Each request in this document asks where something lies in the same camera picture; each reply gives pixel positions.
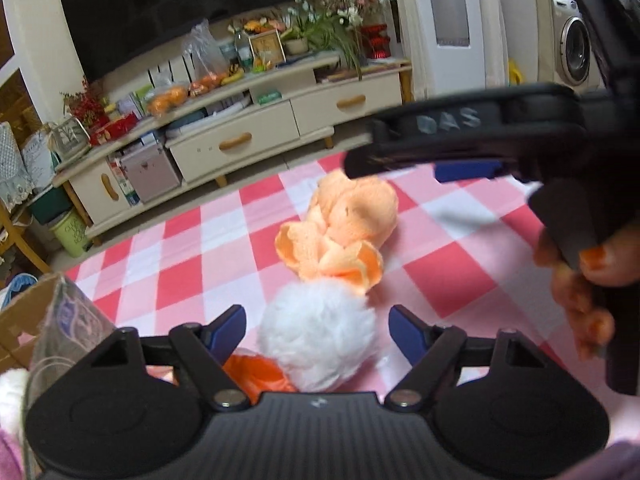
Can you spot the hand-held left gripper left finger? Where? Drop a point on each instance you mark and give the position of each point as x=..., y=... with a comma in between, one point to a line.
x=225, y=332

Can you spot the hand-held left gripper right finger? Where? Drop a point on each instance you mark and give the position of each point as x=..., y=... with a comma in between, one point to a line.
x=407, y=332

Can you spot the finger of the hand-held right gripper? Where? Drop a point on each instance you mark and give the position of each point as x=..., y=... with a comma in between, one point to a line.
x=467, y=170

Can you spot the orange plastic packet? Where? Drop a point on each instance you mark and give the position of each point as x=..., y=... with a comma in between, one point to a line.
x=255, y=375

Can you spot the white fluffy ball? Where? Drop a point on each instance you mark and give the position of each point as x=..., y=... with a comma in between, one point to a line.
x=315, y=335

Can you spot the orange plush toy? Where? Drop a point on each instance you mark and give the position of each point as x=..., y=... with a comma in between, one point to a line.
x=350, y=215

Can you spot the person's right hand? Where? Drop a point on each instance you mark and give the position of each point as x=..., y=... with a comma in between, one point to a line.
x=580, y=305

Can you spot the red checked tablecloth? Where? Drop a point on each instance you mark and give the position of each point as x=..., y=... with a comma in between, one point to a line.
x=200, y=270

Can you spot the yellow plastic bottle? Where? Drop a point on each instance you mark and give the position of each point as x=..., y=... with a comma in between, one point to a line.
x=515, y=72

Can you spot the silver washing machine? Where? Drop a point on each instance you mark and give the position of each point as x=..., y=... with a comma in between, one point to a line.
x=575, y=45

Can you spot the red candle holder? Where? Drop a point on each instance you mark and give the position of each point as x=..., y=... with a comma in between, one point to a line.
x=376, y=42

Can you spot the translucent printed plastic packet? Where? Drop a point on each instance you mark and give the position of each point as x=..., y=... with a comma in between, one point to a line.
x=65, y=340

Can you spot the white standing air conditioner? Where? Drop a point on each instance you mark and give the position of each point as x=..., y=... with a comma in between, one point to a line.
x=450, y=5

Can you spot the light green trash bin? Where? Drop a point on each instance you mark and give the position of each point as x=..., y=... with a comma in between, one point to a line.
x=70, y=235

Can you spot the potted spider plant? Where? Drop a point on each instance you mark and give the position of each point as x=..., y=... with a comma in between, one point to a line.
x=325, y=35

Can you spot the cream tv cabinet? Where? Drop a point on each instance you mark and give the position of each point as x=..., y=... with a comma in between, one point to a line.
x=260, y=130

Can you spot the small green box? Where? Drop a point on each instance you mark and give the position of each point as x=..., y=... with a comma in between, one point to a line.
x=270, y=98

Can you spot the blue white shoe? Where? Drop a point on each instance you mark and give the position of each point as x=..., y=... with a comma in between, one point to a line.
x=17, y=290

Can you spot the dark green bin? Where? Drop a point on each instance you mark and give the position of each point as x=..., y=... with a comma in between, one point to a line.
x=50, y=205

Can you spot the white fluffy plush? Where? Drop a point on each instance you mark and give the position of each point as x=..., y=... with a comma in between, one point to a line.
x=10, y=395

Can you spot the red gift box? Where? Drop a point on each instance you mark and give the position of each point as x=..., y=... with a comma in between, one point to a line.
x=114, y=130

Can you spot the bag of oranges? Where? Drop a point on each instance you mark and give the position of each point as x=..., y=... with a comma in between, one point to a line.
x=167, y=101

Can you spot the glass kettle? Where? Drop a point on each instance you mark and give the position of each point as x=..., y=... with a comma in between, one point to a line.
x=67, y=137

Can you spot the bunch of bananas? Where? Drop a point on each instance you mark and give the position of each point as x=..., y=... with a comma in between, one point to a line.
x=232, y=77

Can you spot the green glass bottle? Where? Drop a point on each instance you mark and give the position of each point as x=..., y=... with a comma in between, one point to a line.
x=243, y=52

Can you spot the red berry branches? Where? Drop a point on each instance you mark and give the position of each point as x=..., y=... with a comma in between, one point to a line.
x=85, y=102

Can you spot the wooden chair lace cover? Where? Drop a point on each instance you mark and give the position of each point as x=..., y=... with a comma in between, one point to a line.
x=12, y=165

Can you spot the clear plastic bag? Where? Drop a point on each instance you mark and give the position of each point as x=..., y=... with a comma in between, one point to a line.
x=202, y=55

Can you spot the black television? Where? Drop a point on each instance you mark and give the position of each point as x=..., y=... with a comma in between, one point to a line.
x=175, y=5

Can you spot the wooden picture frame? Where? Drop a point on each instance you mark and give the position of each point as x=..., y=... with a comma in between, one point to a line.
x=266, y=49

